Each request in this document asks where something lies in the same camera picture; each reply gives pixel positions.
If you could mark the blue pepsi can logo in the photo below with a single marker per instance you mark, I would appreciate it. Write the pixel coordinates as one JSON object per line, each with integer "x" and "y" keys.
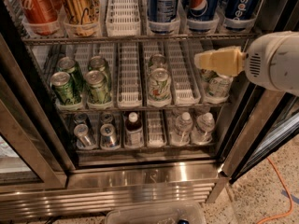
{"x": 200, "y": 11}

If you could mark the top wire shelf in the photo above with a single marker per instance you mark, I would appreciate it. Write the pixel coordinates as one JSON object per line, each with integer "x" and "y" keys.
{"x": 128, "y": 39}

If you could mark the white plastic shelf glide tray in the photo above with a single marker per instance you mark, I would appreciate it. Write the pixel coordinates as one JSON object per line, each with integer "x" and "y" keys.
{"x": 123, "y": 18}

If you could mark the silver can rear left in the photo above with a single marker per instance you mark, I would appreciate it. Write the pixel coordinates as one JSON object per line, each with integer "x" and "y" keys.
{"x": 82, "y": 118}

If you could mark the green can rear left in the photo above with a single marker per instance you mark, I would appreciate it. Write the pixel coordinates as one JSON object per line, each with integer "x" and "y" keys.
{"x": 70, "y": 66}

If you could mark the white green can rear right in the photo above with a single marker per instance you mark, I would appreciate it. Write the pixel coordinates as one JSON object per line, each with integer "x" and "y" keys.
{"x": 206, "y": 75}

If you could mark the white green can front middle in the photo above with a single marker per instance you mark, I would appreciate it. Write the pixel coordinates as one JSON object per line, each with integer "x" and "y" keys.
{"x": 159, "y": 85}

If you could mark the green can front left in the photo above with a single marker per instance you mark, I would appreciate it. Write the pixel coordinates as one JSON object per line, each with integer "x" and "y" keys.
{"x": 65, "y": 88}

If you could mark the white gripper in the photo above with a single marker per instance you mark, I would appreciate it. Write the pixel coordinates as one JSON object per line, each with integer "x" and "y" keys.
{"x": 261, "y": 62}

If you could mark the red coca-cola can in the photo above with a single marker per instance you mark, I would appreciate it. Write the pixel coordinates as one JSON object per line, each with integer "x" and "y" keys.
{"x": 42, "y": 16}

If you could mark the silver blue can front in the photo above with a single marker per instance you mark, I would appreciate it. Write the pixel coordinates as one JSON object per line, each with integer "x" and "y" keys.
{"x": 109, "y": 139}

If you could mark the silver can front left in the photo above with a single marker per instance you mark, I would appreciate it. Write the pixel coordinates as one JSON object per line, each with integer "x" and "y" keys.
{"x": 83, "y": 134}

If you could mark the silver blue can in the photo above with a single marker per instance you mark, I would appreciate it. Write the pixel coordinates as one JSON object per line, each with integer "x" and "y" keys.
{"x": 109, "y": 139}
{"x": 107, "y": 118}

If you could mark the gold soda can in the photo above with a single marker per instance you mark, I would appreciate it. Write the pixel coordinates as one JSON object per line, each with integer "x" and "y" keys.
{"x": 82, "y": 15}

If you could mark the clear water bottle left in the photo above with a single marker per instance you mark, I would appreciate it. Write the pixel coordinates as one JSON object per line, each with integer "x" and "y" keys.
{"x": 182, "y": 129}

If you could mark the dark juice bottle white cap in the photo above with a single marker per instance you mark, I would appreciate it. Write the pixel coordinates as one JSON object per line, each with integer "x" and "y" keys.
{"x": 134, "y": 131}

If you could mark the silver blue can rear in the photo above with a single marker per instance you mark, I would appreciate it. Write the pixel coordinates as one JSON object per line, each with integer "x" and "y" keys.
{"x": 107, "y": 118}

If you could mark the wire shelf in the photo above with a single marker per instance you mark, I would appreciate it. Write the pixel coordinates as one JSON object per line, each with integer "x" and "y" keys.
{"x": 128, "y": 39}
{"x": 137, "y": 108}

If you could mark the white green can rear middle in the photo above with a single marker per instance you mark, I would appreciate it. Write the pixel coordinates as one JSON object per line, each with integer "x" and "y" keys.
{"x": 156, "y": 61}

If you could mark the blue pepsi can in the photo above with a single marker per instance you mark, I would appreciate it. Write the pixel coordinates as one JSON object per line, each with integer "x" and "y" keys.
{"x": 240, "y": 10}

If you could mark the blue pepsi can back label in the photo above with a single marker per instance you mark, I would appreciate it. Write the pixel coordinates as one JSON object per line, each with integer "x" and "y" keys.
{"x": 161, "y": 13}

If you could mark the middle wire shelf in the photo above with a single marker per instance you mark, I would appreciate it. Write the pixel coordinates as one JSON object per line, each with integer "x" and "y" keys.
{"x": 137, "y": 108}

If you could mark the stainless steel display fridge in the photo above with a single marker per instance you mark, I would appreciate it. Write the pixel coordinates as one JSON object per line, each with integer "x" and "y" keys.
{"x": 51, "y": 175}

